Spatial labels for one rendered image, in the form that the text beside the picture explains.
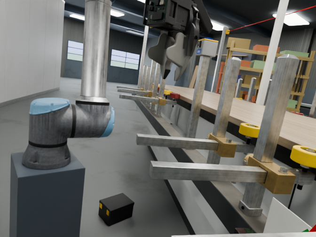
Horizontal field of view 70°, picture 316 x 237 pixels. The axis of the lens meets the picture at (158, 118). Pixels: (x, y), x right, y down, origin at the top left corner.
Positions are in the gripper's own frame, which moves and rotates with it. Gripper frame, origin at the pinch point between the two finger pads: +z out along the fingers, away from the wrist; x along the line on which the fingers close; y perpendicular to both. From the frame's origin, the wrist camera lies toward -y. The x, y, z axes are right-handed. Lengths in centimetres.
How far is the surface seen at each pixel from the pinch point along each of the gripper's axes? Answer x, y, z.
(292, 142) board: 14.1, -41.6, 15.0
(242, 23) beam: -416, -717, -214
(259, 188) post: 13.8, -25.3, 26.5
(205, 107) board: -42, -73, 15
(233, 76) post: -7.8, -37.5, -2.6
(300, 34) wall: -294, -919, -219
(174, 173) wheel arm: 4.5, -0.6, 21.2
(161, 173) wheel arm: 3.2, 1.8, 21.4
